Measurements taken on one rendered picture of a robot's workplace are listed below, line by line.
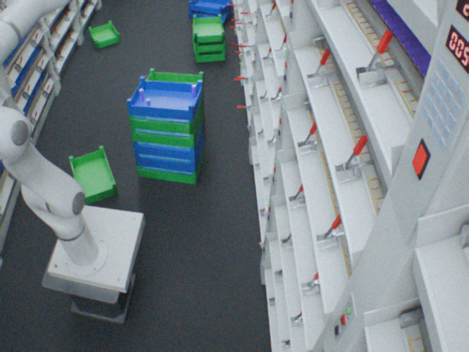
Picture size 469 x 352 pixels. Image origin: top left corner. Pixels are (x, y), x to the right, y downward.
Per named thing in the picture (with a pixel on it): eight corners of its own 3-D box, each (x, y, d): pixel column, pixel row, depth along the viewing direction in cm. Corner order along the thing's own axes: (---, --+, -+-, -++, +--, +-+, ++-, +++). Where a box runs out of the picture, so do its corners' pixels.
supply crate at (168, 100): (128, 114, 194) (126, 100, 188) (142, 89, 208) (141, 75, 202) (193, 120, 191) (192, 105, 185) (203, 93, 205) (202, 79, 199)
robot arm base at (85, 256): (56, 271, 146) (39, 246, 132) (69, 229, 158) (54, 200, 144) (102, 280, 145) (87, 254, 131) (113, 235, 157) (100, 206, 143)
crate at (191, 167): (136, 165, 217) (134, 153, 211) (148, 138, 231) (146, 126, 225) (195, 173, 214) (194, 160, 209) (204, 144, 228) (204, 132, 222)
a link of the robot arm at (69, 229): (75, 246, 133) (52, 202, 114) (34, 227, 136) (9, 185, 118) (91, 218, 140) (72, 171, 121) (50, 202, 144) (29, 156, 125)
